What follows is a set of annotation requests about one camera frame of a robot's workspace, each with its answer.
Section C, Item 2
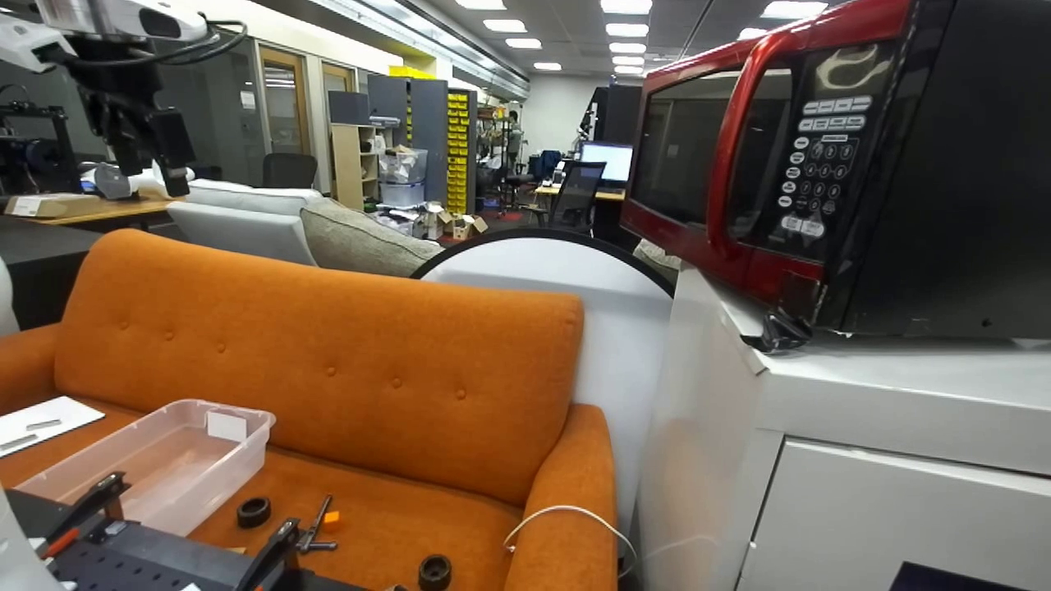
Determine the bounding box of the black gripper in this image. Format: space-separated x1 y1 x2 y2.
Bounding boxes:
65 45 199 172

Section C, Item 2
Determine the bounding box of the red microwave door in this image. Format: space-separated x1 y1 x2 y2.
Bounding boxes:
618 24 818 297

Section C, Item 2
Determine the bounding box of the black red microwave body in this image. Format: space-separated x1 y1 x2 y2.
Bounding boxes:
704 0 1051 356

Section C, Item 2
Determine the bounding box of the white cylindrical device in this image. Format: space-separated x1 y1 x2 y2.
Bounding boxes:
93 159 198 203

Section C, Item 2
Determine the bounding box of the wooden desk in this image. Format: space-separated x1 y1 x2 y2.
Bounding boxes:
0 187 177 234

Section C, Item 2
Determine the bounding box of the black lab equipment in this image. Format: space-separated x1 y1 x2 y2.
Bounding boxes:
0 77 90 199

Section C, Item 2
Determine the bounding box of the white couch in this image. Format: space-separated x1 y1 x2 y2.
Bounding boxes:
160 179 328 269

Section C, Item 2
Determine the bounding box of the black office chair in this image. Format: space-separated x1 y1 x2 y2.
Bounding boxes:
258 150 322 189

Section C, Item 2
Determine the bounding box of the wooden shelf unit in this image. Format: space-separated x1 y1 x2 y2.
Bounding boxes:
325 118 381 214

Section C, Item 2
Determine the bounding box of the grey cushion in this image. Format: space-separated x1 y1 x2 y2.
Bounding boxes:
296 198 448 278

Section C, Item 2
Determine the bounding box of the orange fabric sofa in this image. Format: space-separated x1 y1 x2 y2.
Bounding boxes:
0 228 623 591

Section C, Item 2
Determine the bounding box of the white paper sheet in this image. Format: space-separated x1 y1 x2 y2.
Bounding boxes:
0 393 109 462

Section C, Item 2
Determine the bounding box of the yellow black shelf sign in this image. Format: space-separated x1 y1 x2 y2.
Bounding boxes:
439 90 479 217

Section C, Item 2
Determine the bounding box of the clear plastic container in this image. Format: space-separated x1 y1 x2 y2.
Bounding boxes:
9 393 279 543

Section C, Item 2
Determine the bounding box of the black clamp device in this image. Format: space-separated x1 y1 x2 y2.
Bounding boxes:
0 469 372 591

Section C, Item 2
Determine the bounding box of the small orange-tipped tool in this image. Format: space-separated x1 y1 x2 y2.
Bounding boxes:
293 493 346 557

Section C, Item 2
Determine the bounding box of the round white black-rimmed table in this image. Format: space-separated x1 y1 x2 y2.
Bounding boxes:
410 228 675 533

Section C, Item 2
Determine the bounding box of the lit computer monitor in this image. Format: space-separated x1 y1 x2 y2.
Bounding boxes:
573 141 638 187

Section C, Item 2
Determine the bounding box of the white cabinet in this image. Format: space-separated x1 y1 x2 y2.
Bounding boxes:
635 266 1051 591

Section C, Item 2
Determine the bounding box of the black rubber ring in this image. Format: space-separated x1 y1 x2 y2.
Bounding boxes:
233 497 277 533
415 551 456 591

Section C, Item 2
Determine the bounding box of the white cable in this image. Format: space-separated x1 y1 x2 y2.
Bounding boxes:
498 502 641 581

